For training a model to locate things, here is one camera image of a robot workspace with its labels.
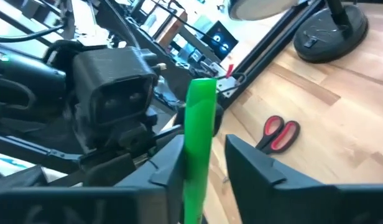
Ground red-handled scissors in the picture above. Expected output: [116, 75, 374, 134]
[255, 114, 302, 156]

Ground brown wooden box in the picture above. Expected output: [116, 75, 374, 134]
[154, 9, 188, 49]

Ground silver metal bracket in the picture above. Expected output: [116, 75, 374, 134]
[215, 73, 241, 98]

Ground green highlighter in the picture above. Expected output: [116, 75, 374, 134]
[182, 77, 218, 224]

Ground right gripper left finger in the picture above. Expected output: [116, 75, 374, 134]
[115, 133, 187, 188]

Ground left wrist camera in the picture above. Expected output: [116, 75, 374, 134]
[72, 45, 159, 128]

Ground black device blue light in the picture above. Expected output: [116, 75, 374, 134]
[200, 20, 239, 62]

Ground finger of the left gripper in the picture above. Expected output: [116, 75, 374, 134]
[216, 104, 225, 138]
[173, 110, 185, 138]

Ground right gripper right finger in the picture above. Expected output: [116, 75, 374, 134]
[224, 134, 323, 224]

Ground black aluminium table frame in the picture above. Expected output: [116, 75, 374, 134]
[221, 0, 328, 110]

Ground small red tag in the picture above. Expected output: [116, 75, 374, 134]
[225, 63, 236, 79]

